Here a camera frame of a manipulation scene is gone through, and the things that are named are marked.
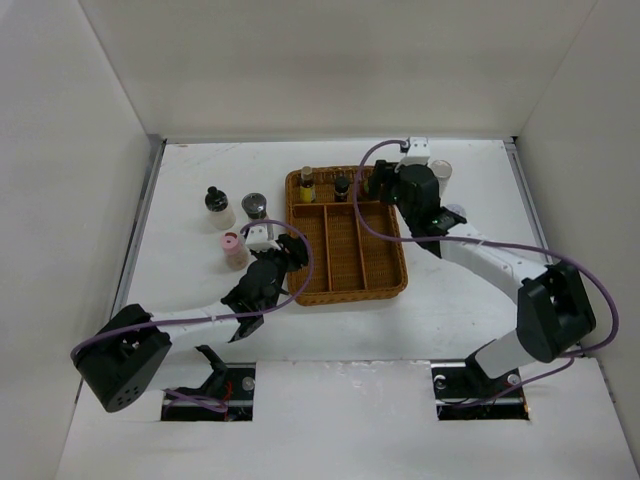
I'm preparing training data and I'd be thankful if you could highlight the yellow-cap brown sauce bottle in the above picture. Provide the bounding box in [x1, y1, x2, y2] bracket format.
[358, 176, 377, 202]

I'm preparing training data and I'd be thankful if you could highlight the tall silver-lid bead jar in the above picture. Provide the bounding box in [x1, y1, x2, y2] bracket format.
[430, 160, 453, 196]

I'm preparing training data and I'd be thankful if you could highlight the small dark-lid pepper shaker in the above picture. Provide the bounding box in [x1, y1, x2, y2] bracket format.
[334, 175, 350, 203]

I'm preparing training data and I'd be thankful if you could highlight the white-lid red-label jar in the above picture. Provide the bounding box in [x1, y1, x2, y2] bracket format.
[446, 204, 467, 218]

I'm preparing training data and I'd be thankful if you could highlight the small gold-cap yellow bottle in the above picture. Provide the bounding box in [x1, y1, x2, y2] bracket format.
[299, 166, 316, 203]

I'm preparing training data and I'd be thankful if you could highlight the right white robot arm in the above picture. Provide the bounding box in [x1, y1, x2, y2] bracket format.
[367, 160, 596, 396]

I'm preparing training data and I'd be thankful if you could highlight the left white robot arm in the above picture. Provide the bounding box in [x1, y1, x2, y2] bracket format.
[70, 233, 314, 414]

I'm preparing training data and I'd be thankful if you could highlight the pink-lid spice jar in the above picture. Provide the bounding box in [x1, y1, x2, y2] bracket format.
[220, 231, 249, 271]

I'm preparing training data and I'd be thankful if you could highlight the brown wicker divided basket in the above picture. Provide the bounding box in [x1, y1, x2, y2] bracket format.
[285, 166, 408, 307]

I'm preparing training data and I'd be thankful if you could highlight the chrome-top glass shaker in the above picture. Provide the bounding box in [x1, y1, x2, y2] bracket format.
[241, 192, 268, 221]

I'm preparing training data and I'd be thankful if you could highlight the black-stopper glass bottle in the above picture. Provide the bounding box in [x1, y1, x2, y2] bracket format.
[204, 186, 236, 230]

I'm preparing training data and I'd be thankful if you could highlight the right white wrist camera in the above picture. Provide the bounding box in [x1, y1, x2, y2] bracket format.
[398, 137, 431, 167]

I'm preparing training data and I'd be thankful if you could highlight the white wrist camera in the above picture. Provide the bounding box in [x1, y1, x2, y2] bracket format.
[398, 137, 431, 167]
[245, 225, 279, 252]

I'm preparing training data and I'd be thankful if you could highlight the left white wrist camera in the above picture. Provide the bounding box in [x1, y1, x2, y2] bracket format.
[245, 225, 279, 252]

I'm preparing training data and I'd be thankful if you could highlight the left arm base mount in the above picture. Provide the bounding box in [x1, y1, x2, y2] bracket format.
[160, 345, 257, 423]

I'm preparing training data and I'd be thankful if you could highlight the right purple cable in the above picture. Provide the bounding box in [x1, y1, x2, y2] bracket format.
[352, 139, 620, 409]

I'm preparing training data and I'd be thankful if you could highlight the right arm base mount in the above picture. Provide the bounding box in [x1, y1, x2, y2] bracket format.
[430, 360, 529, 421]

